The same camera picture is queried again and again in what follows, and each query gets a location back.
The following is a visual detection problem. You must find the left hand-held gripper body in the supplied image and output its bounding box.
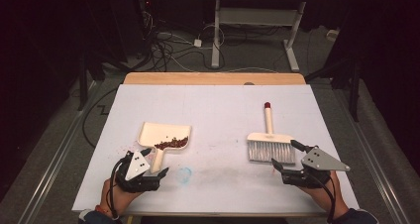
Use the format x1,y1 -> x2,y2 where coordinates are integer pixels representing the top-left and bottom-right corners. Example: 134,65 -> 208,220
114,149 -> 162,194

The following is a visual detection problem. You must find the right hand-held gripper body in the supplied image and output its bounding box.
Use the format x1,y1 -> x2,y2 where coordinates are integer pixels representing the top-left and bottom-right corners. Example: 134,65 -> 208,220
280,146 -> 352,189

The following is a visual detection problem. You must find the cream plastic dustpan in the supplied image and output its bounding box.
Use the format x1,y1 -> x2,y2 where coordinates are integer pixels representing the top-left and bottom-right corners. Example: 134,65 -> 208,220
137,121 -> 192,174

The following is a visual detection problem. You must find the cream hand brush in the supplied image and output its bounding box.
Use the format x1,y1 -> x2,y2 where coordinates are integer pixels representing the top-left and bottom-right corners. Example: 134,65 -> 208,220
247,101 -> 297,166

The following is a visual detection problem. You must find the pile of red and green beans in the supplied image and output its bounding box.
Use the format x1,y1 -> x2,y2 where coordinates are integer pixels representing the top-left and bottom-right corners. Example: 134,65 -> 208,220
154,136 -> 190,151

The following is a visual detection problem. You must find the person's right hand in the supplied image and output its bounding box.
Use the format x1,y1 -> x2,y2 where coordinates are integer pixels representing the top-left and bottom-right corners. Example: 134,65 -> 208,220
295,169 -> 350,216

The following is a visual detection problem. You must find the person's left hand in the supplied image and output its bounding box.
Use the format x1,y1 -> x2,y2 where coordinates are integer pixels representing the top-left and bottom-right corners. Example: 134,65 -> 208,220
99,178 -> 144,216

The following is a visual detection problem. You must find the black stand leg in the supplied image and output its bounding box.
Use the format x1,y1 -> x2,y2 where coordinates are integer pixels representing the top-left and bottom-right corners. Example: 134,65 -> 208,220
76,50 -> 89,112

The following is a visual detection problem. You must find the dark device with red light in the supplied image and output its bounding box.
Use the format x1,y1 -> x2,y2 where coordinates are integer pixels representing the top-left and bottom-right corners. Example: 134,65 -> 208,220
138,0 -> 154,24

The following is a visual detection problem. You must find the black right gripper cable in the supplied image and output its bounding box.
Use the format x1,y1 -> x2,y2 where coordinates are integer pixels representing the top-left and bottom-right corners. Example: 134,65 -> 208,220
308,172 -> 337,224

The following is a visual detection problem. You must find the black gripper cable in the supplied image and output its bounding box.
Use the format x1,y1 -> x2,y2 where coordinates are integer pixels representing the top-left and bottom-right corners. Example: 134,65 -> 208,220
109,156 -> 133,219
308,172 -> 337,224

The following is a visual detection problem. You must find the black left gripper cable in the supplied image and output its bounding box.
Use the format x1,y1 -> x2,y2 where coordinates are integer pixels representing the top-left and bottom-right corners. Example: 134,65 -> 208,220
109,156 -> 133,219

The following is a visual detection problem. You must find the grey floor rail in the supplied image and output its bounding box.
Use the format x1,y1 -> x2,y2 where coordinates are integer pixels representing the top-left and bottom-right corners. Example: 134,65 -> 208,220
17,80 -> 100,224
331,93 -> 412,224

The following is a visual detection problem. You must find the black floor cable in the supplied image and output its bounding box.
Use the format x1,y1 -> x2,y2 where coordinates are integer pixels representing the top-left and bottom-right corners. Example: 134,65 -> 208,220
81,87 -> 119,150

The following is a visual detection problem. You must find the tangle of floor cables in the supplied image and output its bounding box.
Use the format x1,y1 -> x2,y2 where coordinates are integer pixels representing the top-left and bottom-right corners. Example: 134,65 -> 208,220
142,10 -> 229,73

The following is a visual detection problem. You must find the white metal desk frame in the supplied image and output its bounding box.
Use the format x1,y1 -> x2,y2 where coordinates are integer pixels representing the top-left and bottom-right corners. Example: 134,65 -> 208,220
197,0 -> 352,73

